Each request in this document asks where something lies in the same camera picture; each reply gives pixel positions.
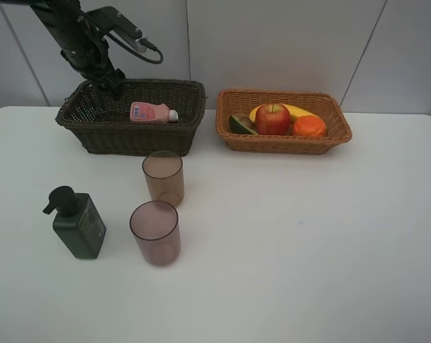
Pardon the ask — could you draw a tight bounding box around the red yellow apple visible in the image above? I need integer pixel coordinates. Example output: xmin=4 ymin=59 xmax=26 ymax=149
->
xmin=254 ymin=103 xmax=290 ymax=136

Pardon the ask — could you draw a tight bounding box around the brown translucent plastic cup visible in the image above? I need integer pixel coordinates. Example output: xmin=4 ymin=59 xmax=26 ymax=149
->
xmin=142 ymin=151 xmax=184 ymax=207

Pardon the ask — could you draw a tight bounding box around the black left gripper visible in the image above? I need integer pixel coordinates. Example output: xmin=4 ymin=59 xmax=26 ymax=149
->
xmin=59 ymin=34 xmax=126 ymax=99

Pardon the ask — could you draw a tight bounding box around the dark green pump bottle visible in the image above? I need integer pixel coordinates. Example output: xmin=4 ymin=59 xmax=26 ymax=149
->
xmin=43 ymin=186 xmax=106 ymax=260

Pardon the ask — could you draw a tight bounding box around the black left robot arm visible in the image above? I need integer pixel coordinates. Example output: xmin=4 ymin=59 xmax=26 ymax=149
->
xmin=30 ymin=1 xmax=125 ymax=97

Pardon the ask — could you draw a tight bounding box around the orange tangerine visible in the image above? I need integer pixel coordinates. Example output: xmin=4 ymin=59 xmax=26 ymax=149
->
xmin=292 ymin=115 xmax=327 ymax=138

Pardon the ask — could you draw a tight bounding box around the pink lotion bottle white cap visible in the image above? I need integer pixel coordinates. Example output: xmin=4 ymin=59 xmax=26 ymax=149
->
xmin=129 ymin=101 xmax=179 ymax=124

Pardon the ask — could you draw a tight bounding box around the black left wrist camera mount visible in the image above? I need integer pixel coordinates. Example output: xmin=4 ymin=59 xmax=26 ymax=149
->
xmin=86 ymin=6 xmax=147 ymax=54

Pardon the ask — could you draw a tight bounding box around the light orange wicker basket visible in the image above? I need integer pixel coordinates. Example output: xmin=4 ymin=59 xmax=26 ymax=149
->
xmin=215 ymin=89 xmax=352 ymax=155

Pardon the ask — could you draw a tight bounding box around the halved avocado with pit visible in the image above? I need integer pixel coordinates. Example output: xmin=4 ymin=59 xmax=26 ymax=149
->
xmin=229 ymin=115 xmax=257 ymax=135

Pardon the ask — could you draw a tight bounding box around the pink translucent plastic cup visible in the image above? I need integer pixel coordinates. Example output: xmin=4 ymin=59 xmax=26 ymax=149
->
xmin=129 ymin=201 xmax=181 ymax=267

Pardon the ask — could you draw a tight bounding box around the dark brown wicker basket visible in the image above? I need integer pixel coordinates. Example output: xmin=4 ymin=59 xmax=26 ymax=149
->
xmin=56 ymin=79 xmax=206 ymax=156

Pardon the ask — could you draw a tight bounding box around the yellow banana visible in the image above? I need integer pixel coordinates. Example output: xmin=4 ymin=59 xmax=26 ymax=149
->
xmin=249 ymin=104 xmax=315 ymax=123

